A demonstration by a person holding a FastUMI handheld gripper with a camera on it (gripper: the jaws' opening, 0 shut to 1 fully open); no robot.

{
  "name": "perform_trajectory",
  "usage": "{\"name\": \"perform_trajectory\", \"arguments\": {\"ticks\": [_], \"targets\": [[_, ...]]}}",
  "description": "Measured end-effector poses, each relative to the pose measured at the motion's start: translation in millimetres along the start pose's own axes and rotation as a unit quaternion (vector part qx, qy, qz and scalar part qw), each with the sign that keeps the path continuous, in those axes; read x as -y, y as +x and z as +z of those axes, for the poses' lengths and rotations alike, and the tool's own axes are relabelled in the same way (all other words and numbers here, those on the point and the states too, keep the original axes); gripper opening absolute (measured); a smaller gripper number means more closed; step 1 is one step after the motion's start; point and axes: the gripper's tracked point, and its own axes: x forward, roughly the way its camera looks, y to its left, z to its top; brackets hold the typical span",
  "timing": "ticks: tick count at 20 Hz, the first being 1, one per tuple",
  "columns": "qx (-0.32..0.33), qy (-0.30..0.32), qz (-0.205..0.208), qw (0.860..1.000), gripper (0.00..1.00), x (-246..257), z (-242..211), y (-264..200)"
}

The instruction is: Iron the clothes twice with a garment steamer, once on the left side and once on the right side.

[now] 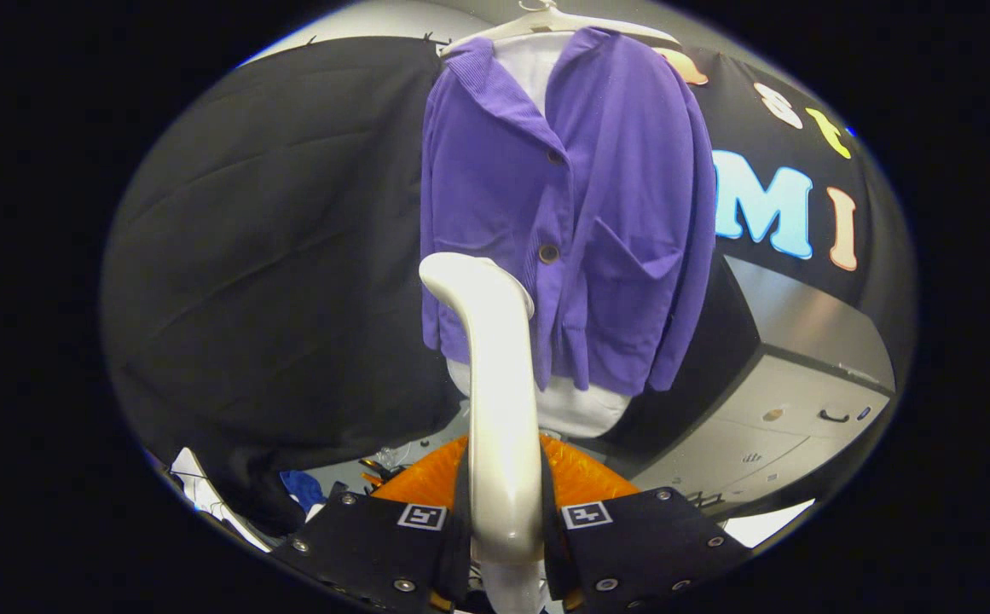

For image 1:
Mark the white crumpled cloth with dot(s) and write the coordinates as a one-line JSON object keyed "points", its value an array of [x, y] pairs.
{"points": [[196, 486]]}

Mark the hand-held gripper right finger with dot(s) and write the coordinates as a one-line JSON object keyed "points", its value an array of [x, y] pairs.
{"points": [[552, 546]]}

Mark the white plastic hanger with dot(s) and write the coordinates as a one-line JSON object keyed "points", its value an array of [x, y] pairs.
{"points": [[546, 24]]}

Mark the purple jacket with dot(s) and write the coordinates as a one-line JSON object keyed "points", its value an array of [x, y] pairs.
{"points": [[614, 213]]}

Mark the grey drawer cabinet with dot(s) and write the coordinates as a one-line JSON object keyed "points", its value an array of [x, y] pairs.
{"points": [[767, 409]]}

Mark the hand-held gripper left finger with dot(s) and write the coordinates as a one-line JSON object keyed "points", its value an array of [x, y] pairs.
{"points": [[459, 529]]}

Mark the blue crumpled cloth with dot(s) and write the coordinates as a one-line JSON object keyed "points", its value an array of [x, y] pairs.
{"points": [[300, 488]]}

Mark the white flat board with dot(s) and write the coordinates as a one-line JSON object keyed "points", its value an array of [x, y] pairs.
{"points": [[767, 524]]}

